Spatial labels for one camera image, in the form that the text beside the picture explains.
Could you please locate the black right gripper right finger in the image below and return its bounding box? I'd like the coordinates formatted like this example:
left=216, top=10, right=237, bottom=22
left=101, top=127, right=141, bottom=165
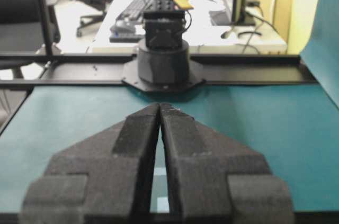
left=159, top=103, right=295, bottom=223

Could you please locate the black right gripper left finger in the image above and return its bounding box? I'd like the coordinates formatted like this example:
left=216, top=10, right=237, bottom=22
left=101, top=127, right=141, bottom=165
left=20, top=104, right=160, bottom=223

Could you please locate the white desk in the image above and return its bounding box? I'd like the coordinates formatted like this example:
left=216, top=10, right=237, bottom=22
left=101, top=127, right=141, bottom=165
left=92, top=0, right=289, bottom=54

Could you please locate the teal backdrop sheet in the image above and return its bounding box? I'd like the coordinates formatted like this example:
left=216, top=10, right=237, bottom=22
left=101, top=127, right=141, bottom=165
left=300, top=0, right=338, bottom=106

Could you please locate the black keyboard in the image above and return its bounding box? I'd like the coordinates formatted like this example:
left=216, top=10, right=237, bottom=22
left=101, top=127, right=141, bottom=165
left=117, top=0, right=147, bottom=22

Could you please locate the black computer monitor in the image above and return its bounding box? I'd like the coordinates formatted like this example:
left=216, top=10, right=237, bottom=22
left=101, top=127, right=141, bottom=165
left=231, top=0, right=255, bottom=26

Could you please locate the black aluminium frame rail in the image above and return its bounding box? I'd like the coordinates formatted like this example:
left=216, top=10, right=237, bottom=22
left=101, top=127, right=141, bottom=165
left=1, top=53, right=317, bottom=89

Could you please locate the black vertical frame post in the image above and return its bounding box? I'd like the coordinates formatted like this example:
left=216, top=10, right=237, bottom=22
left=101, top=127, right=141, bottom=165
left=37, top=0, right=55, bottom=61

